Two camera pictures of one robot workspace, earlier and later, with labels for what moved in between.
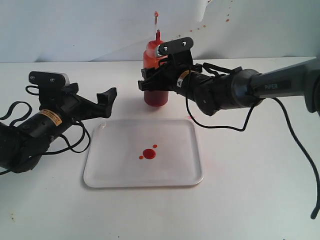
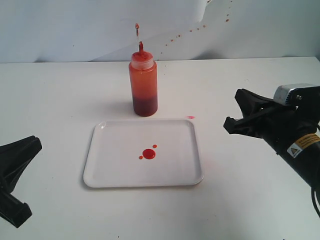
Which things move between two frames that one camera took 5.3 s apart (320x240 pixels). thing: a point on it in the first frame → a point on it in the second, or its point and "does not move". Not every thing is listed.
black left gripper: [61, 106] → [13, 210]
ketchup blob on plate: [149, 153] does not move
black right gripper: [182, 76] → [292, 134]
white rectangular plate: [143, 153] does not move
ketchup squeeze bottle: [155, 98] → [144, 82]
